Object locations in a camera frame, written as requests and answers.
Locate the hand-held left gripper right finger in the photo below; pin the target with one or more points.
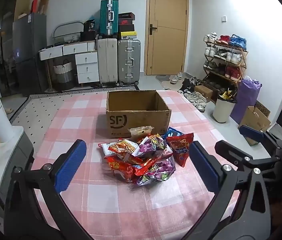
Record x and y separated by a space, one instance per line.
203 165

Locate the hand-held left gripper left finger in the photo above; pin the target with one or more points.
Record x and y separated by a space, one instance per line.
72 165

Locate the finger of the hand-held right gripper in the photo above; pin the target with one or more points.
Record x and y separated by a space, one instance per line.
252 132
231 150

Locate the red triangular snack packet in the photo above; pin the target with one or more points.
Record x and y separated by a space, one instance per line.
181 150

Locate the purple snack packet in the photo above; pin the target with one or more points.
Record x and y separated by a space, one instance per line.
148 146
161 171

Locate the blue snack packet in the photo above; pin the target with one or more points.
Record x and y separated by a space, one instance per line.
172 132

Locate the clear cracker packet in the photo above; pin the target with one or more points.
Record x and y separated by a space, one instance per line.
141 132

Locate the brown cardboard box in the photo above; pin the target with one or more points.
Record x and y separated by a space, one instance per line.
141 122

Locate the large brown paper bag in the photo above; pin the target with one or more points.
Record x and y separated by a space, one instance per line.
253 118

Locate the purple bag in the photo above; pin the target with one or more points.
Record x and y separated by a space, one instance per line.
247 97

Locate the white trash bin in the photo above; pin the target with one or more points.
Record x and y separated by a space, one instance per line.
222 111

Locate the yellow crumpled wrapper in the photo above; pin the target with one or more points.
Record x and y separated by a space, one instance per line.
227 94

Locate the scattered pile of shoes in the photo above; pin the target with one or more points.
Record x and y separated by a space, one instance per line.
196 97

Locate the small cardboard box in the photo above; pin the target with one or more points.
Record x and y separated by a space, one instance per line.
203 91

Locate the white grey side cabinet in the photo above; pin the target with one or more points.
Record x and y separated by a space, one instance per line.
5 155

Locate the dotted floor rug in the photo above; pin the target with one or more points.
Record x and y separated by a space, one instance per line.
38 105

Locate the wooden shoe rack with shoes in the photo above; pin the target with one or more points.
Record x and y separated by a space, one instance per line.
231 56

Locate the beige slipper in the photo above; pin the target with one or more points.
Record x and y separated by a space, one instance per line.
8 110

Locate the woven laundry basket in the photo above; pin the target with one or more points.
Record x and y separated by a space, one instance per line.
62 72

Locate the beige door mat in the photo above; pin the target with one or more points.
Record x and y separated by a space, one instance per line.
164 80

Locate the white drawer desk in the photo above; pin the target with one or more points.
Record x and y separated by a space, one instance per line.
87 67

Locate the beige suitcase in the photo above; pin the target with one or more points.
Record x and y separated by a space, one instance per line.
107 60

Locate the grey refrigerator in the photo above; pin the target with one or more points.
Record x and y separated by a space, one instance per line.
28 55

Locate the silver suitcase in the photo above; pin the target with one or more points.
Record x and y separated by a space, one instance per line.
128 60

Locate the tan wooden door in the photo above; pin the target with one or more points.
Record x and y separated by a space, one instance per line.
167 42

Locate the dark glass cabinet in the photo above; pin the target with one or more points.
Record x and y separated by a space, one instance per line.
4 55

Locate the black flat box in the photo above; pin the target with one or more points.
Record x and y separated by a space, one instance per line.
88 36

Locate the black printed package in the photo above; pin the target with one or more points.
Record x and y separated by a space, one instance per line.
89 26

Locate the dark red-logo shoe box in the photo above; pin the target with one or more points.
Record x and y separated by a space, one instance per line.
126 25

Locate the teal suitcase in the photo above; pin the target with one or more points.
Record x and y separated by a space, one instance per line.
105 17

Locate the red paper bag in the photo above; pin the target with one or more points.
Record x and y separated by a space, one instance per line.
34 6

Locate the white light switch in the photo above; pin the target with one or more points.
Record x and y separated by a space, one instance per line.
224 18

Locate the grey arched frame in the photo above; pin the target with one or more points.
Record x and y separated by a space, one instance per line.
67 23

